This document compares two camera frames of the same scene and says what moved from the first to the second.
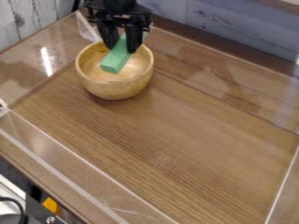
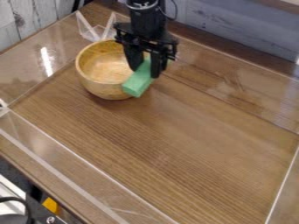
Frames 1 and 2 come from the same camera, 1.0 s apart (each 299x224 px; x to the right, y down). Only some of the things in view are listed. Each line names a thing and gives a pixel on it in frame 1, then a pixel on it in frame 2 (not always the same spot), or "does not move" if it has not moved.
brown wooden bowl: (105, 84) does not move
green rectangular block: (118, 56) → (141, 80)
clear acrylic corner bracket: (87, 29) does not move
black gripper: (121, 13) → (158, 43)
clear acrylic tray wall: (79, 184) does not move
